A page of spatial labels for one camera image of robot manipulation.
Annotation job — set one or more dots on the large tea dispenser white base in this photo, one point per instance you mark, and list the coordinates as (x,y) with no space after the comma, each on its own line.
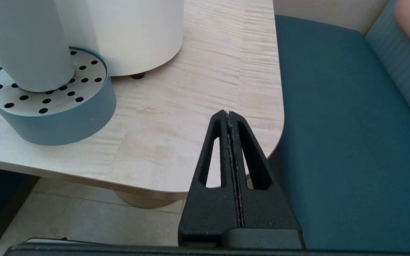
(130,35)

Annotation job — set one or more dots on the grey plastic cup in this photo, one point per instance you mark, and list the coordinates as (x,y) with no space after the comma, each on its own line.
(30,42)

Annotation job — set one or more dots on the grey-blue upholstered sofa bench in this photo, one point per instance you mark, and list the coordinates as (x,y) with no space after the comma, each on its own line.
(351,142)

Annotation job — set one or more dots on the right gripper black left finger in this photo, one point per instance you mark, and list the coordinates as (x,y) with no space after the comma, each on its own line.
(208,213)

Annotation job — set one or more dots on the beige table pedestal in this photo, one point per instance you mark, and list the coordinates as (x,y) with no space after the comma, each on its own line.
(144,201)

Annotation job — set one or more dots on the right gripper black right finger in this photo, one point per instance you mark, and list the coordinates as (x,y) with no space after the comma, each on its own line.
(265,209)

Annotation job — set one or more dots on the large perforated metal drip tray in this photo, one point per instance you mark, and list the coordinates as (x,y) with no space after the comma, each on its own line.
(59,124)

